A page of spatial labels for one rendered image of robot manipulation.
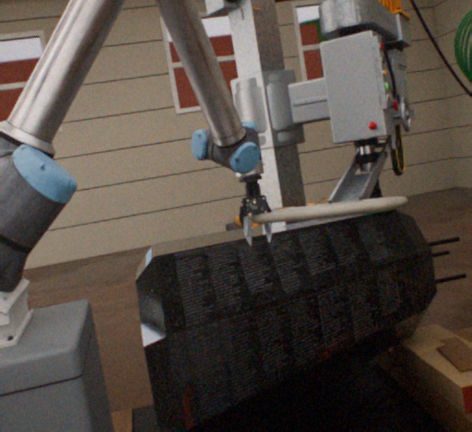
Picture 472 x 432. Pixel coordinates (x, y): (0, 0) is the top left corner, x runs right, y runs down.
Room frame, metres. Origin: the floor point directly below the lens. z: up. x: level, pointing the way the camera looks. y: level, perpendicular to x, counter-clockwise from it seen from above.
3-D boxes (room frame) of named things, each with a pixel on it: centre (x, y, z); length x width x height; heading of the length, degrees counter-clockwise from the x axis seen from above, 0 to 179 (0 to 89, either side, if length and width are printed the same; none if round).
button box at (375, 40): (2.18, -0.65, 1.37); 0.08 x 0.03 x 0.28; 153
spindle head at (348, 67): (2.37, -0.62, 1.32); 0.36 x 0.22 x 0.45; 153
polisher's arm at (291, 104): (3.01, -0.45, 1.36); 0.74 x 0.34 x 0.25; 74
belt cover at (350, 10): (2.61, -0.74, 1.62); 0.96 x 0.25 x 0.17; 153
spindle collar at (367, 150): (2.31, -0.58, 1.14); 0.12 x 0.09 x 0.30; 153
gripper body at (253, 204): (1.67, -0.05, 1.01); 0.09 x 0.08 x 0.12; 2
